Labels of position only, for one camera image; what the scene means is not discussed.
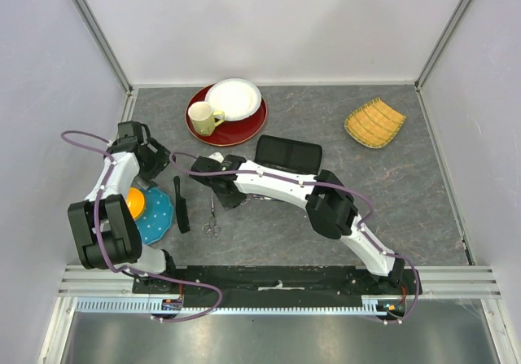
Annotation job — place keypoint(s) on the red round tray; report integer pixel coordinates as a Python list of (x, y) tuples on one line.
[(230, 133)]

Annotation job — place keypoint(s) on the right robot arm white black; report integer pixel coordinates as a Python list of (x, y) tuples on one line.
[(330, 207)]

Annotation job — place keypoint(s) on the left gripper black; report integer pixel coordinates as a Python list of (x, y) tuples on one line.
[(161, 159)]

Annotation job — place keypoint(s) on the grey slotted cable duct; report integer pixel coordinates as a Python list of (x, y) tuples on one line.
[(161, 306)]

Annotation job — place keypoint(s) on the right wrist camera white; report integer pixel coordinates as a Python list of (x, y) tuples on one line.
[(217, 156)]

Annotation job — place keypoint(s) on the yellow woven bamboo basket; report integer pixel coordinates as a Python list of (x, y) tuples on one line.
[(374, 124)]

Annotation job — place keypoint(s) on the black zip tool case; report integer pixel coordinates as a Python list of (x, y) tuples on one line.
[(288, 155)]

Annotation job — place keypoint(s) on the orange small bowl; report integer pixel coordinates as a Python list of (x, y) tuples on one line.
[(135, 201)]

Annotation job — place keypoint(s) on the white paper plate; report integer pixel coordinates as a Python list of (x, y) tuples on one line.
[(237, 98)]

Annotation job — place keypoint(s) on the pale yellow mug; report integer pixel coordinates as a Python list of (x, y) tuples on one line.
[(204, 118)]

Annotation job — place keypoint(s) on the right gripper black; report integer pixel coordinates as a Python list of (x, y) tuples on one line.
[(229, 203)]

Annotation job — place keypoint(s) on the black handled comb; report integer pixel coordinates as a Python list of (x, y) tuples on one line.
[(182, 215)]

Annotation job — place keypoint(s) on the blue dotted plate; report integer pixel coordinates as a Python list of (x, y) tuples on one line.
[(156, 217)]

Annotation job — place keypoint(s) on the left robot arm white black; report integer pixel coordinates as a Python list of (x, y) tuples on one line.
[(104, 232)]

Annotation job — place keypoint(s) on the silver hair scissors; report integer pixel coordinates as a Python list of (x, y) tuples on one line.
[(211, 227)]

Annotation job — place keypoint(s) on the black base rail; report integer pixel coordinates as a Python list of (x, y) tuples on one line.
[(297, 285)]

